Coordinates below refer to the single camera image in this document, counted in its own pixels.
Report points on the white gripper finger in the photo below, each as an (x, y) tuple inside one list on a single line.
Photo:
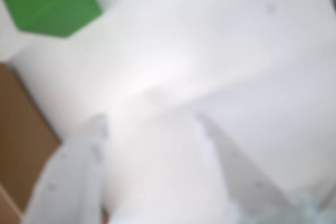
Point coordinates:
[(244, 190), (68, 182)]

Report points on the green cube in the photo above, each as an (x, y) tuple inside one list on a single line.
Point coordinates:
[(47, 1)]

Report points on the brown cardboard box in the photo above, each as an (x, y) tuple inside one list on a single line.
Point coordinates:
[(21, 129)]

